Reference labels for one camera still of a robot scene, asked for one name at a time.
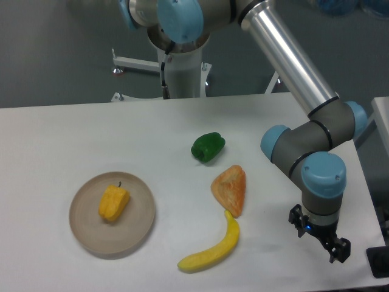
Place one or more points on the blue object top right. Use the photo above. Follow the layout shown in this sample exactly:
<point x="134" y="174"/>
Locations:
<point x="377" y="9"/>

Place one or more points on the beige round plate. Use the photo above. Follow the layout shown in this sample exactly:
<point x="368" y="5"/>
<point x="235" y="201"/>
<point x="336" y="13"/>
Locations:
<point x="105" y="239"/>

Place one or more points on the yellow toy banana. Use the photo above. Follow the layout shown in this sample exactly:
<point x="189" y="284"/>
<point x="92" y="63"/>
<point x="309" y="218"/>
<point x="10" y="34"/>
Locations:
<point x="210" y="257"/>

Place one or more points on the yellow toy pepper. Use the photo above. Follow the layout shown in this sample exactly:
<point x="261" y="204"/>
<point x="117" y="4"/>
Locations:
<point x="113" y="201"/>

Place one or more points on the green toy pepper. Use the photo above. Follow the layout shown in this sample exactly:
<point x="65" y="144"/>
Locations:
<point x="207" y="146"/>

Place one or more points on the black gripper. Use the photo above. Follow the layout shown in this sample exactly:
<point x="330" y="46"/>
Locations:
<point x="339" y="248"/>

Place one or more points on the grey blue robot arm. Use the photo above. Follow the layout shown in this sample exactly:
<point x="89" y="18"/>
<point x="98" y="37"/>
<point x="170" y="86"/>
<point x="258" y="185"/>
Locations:
<point x="302" y="154"/>

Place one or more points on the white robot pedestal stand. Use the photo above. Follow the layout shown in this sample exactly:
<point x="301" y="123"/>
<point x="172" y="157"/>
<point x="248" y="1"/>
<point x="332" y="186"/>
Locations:
<point x="222" y="63"/>

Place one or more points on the orange toy sandwich slice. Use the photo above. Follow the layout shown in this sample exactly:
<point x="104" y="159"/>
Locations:
<point x="229" y="189"/>

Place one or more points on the black device at table edge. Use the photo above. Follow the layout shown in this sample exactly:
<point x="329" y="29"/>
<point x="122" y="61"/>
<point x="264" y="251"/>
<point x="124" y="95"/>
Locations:
<point x="378" y="260"/>

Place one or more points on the white side table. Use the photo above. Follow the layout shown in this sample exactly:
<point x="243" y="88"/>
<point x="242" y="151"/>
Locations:
<point x="372" y="148"/>

